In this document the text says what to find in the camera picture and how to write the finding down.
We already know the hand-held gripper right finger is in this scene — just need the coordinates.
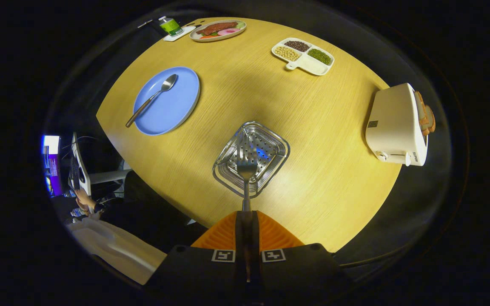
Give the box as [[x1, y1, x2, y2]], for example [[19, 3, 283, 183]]
[[249, 211, 353, 300]]

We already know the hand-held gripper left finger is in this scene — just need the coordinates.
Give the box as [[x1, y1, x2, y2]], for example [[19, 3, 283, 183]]
[[143, 211, 248, 300]]

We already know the metal fork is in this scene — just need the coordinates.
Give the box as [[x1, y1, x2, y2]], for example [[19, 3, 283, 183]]
[[236, 144, 258, 283]]

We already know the metal spoon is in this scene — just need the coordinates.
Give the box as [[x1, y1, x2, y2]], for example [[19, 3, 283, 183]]
[[125, 74, 178, 128]]

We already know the blue plate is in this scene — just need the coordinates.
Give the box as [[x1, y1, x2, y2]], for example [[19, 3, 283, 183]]
[[133, 67, 201, 136]]

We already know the white monitor stand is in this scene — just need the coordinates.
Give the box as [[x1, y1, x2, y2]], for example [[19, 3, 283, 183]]
[[71, 133, 133, 196]]

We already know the white divided dish of beans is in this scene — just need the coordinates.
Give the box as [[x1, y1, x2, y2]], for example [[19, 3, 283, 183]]
[[271, 37, 335, 77]]

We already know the white toaster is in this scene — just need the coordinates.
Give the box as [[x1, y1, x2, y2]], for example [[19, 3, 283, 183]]
[[365, 83, 429, 167]]

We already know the lit computer screen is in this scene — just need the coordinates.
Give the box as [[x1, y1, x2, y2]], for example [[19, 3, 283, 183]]
[[42, 135, 63, 197]]

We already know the plate of meat and vegetables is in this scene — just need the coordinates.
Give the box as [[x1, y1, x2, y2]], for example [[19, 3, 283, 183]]
[[189, 20, 247, 43]]

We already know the toast bread slice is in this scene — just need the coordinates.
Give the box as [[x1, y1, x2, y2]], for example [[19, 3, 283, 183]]
[[414, 91, 430, 132], [424, 104, 436, 136]]

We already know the white coaster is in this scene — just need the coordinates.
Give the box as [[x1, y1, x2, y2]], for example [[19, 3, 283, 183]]
[[163, 25, 196, 42]]

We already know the green plastic bottle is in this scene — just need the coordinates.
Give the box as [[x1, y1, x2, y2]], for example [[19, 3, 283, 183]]
[[159, 16, 183, 37]]

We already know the metal wire basket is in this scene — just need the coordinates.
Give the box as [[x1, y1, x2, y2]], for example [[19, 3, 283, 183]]
[[212, 121, 291, 199]]

